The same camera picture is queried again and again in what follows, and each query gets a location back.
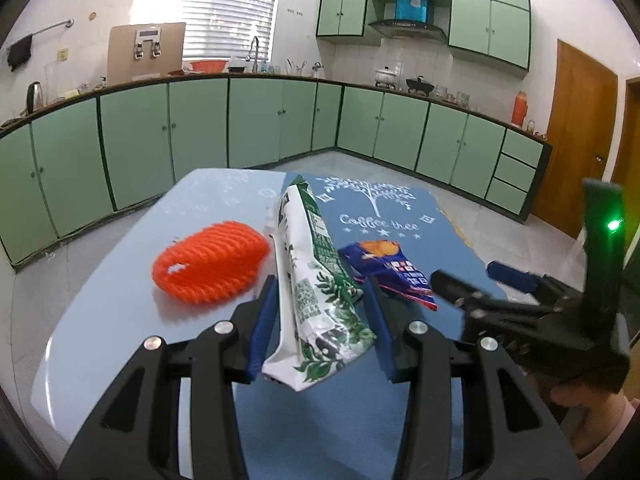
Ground person's right hand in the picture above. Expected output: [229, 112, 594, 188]
[547, 377, 632, 423]

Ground green base kitchen cabinets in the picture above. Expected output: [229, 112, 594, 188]
[0, 72, 553, 268]

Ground red thermos flask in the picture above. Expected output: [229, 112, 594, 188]
[511, 91, 528, 128]

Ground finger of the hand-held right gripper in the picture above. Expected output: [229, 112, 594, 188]
[431, 269, 562, 352]
[487, 260, 583, 307]

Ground wooden table with blue top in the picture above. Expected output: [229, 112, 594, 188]
[30, 167, 501, 480]

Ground dark towel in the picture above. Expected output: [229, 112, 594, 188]
[6, 35, 35, 72]

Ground blue snack packet orange print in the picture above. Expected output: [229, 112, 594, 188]
[339, 241, 437, 311]

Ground range hood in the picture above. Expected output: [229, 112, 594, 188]
[367, 18, 448, 43]

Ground blue tree-print table mat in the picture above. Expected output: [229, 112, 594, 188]
[232, 174, 506, 480]

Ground cardboard box with clips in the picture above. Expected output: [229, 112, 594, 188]
[107, 22, 187, 86]

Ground wide wooden door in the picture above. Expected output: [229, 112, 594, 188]
[530, 39, 620, 238]

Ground narrow wooden door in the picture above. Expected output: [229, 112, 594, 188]
[610, 76, 640, 221]

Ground green wall cabinets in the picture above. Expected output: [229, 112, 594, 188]
[316, 0, 532, 78]

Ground metal towel rail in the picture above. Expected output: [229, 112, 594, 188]
[5, 19, 75, 48]

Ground green and white snack packet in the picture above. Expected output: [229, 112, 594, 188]
[261, 174, 377, 393]

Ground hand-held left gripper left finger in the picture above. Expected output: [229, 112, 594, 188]
[57, 275, 278, 480]

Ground person's right forearm pink sleeve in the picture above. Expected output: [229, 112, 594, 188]
[565, 397, 640, 476]

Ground white window blind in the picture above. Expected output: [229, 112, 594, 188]
[142, 0, 281, 63]

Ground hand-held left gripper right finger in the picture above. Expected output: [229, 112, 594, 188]
[365, 275, 586, 480]

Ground orange foam fruit net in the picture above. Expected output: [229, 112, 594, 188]
[152, 221, 271, 306]

